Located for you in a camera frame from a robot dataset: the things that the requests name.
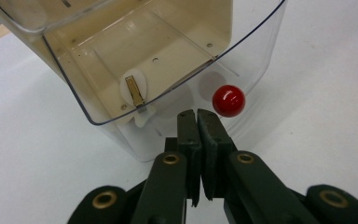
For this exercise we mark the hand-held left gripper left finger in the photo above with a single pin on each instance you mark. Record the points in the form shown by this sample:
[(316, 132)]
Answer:
[(192, 149)]

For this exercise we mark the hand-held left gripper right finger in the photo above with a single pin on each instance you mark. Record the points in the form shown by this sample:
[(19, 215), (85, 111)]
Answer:
[(214, 155)]

